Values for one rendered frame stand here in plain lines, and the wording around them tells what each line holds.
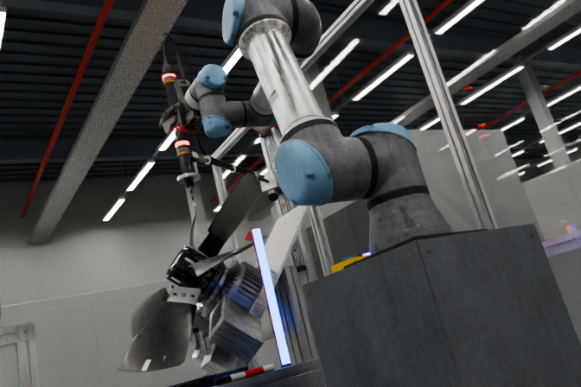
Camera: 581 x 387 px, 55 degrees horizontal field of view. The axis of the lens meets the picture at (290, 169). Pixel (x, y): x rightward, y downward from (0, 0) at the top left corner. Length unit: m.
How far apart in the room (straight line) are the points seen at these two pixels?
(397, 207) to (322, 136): 0.18
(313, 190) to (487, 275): 0.30
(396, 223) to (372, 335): 0.19
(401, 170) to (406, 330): 0.29
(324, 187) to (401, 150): 0.17
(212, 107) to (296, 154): 0.63
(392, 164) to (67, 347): 6.31
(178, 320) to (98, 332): 5.54
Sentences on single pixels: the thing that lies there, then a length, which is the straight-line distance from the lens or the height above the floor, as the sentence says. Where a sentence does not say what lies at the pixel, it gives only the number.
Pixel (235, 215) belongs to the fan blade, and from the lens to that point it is 1.81.
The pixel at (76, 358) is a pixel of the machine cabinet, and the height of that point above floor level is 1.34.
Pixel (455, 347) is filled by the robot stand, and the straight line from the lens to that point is 0.82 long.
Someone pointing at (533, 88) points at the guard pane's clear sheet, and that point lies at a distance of 1.65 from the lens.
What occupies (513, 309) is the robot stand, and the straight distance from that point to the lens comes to 0.94.
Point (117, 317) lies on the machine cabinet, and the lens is 7.24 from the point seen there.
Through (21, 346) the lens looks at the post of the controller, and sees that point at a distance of 1.17.
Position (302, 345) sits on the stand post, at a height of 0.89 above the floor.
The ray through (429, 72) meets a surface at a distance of 1.89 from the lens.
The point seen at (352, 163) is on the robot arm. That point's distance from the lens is 0.95.
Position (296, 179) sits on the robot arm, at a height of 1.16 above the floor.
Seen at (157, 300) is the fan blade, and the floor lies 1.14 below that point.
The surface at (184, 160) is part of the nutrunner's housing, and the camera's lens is 1.76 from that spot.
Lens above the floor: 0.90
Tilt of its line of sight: 17 degrees up
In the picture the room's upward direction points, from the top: 14 degrees counter-clockwise
